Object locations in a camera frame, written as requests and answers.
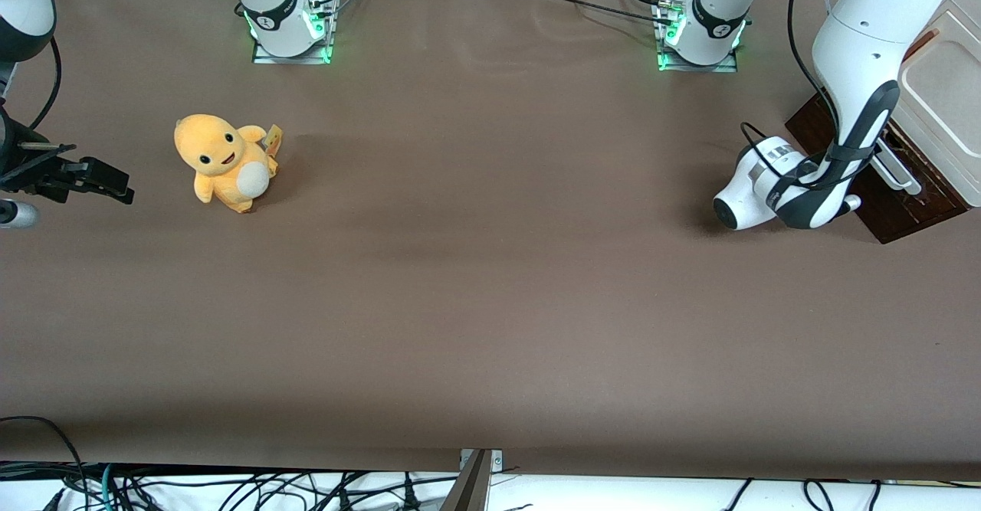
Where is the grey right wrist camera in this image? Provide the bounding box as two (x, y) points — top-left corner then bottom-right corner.
(0, 199), (40, 229)

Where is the metal table edge bracket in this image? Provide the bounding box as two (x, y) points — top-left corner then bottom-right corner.
(460, 448), (504, 475)

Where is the black looped floor cable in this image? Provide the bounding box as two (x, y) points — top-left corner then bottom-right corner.
(0, 416), (87, 496)

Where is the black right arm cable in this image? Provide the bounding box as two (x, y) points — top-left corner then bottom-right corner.
(27, 34), (63, 133)

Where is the dark support beam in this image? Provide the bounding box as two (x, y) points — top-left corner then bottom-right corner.
(439, 450), (493, 511)

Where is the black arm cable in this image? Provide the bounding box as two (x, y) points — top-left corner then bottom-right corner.
(27, 34), (63, 133)
(740, 0), (874, 190)

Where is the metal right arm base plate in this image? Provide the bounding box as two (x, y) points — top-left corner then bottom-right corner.
(251, 0), (336, 66)

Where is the long black table cable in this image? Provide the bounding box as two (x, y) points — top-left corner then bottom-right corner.
(534, 0), (675, 25)

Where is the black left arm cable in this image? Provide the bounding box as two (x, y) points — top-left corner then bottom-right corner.
(740, 0), (874, 190)

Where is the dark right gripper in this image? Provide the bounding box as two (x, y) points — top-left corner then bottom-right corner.
(0, 103), (136, 206)

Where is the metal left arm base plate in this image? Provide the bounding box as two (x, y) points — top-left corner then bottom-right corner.
(657, 0), (739, 74)

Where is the yellow plush toy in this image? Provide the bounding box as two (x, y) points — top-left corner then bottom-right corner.
(173, 113), (284, 215)

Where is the dark wooden base board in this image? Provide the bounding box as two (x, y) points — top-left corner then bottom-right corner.
(786, 93), (971, 245)

